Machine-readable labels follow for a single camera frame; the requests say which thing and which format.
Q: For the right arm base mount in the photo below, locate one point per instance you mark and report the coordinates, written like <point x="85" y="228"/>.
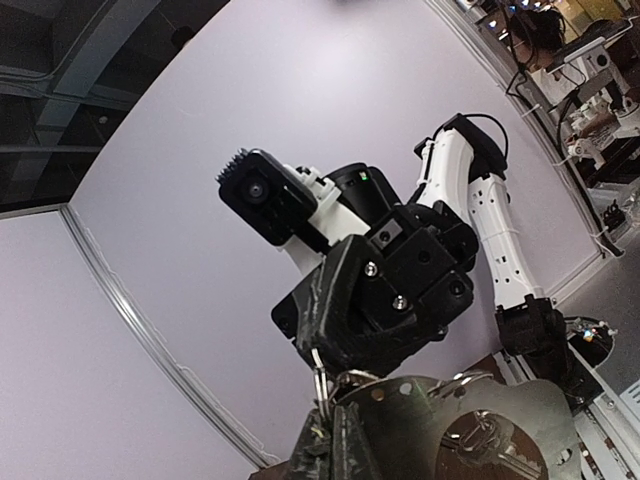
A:
<point x="592" y="339"/>

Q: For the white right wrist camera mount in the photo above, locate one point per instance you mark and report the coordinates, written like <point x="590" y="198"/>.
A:
<point x="332" y="219"/>

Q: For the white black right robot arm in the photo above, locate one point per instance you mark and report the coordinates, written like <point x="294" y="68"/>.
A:
<point x="463" y="166"/>

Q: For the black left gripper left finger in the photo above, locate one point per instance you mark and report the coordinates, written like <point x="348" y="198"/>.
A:
<point x="312" y="454"/>

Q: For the silver key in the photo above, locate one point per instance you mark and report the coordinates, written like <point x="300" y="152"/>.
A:
<point x="489" y="439"/>

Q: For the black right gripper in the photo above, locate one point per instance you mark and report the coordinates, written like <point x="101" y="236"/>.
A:
<point x="375" y="299"/>

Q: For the aluminium front rail frame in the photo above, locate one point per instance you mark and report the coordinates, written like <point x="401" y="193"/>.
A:
<point x="600" y="440"/>

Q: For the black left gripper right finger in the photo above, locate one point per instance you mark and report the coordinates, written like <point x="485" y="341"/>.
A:
<point x="351" y="454"/>

